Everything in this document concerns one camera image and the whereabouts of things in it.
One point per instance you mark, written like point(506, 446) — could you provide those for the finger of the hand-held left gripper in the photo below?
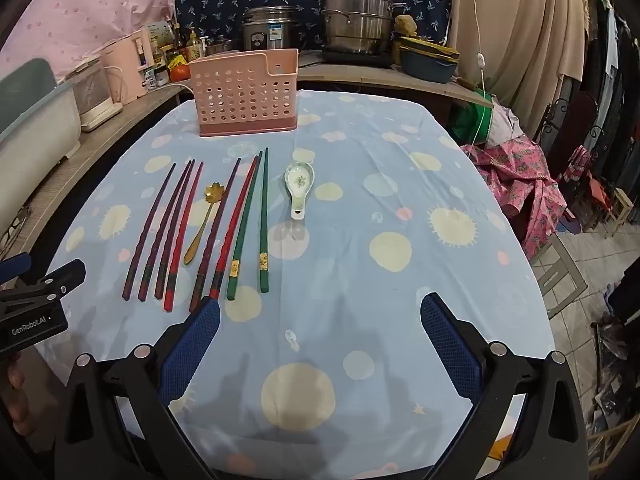
point(60, 275)
point(15, 267)

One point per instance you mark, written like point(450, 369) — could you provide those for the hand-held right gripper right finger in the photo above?
point(450, 350)

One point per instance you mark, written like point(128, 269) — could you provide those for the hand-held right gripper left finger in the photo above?
point(192, 350)

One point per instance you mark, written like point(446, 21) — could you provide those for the dark maroon chopstick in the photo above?
point(168, 260)
point(216, 235)
point(166, 230)
point(149, 232)

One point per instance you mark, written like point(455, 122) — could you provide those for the green chopstick gold band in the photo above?
point(264, 220)
point(244, 235)

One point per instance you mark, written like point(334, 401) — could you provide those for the pink perforated utensil holder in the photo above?
point(240, 100)

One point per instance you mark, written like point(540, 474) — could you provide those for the person's left hand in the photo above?
point(17, 395)

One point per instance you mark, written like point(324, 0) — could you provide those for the red chopstick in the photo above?
point(180, 260)
point(233, 235)

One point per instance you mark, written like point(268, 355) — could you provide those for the light blue printed tablecloth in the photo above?
point(350, 260)

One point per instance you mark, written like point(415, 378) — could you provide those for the grey stool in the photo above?
point(562, 275)

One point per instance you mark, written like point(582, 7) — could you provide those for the light blue dish bin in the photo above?
point(35, 120)

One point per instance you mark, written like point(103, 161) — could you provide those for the gold flower spoon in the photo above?
point(215, 191)

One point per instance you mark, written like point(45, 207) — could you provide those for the pink floral cloth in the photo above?
point(515, 185)

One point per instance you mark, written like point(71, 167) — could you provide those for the white ceramic soup spoon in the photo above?
point(299, 180)

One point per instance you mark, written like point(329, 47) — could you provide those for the pink electric kettle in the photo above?
point(125, 67)

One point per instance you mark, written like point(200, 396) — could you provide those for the wooden stool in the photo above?
point(617, 207)

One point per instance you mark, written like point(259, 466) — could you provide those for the green basin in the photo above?
point(470, 120)

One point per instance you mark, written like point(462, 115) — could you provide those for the red tomato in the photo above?
point(180, 72)

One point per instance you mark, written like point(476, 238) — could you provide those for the black iron chair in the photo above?
point(550, 120)

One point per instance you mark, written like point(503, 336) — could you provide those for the white green carton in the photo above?
point(160, 37)

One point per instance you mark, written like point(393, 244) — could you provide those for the yellow oil bottle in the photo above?
point(193, 46)

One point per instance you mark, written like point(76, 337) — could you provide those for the dark sauce bottle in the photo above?
point(178, 37)

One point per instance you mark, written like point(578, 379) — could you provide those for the pink printed curtain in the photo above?
point(90, 5)

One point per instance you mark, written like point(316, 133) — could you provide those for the small steel lidded pot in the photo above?
point(222, 46)

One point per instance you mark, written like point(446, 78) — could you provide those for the dark blue bowl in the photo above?
point(425, 70)

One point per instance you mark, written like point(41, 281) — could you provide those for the row of hanging clothes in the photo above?
point(610, 100)

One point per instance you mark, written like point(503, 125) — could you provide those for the black induction cooker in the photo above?
point(355, 58)

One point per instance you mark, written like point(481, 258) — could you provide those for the yellow bowl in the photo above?
point(425, 43)

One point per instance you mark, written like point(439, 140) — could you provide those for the beige curtain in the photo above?
point(515, 35)

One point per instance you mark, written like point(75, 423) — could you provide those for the steel rice cooker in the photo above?
point(270, 30)

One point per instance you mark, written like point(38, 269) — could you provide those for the brown lumpy object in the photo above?
point(406, 25)

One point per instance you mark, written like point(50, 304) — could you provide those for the steel steamer pot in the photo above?
point(357, 15)

